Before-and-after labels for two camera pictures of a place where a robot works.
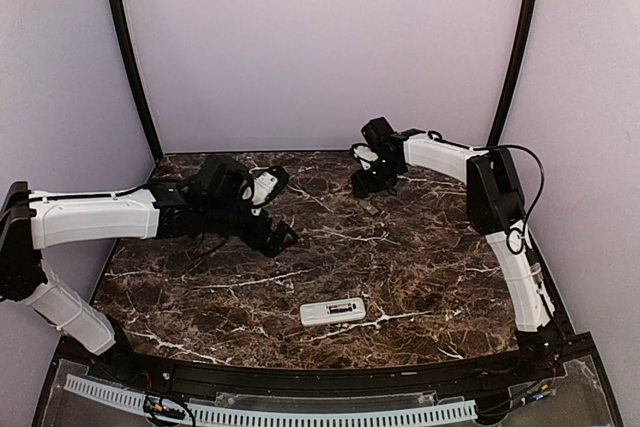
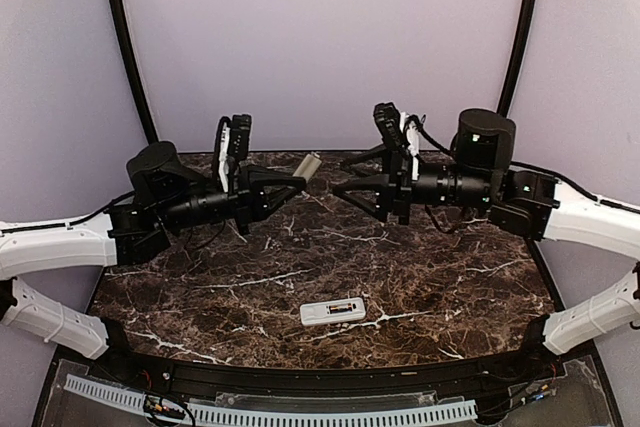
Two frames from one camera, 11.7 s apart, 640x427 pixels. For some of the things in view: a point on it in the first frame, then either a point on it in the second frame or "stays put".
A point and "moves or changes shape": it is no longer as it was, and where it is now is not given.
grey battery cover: [369, 207] moves or changes shape
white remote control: [331, 311] stays put
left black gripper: [273, 245] to [248, 196]
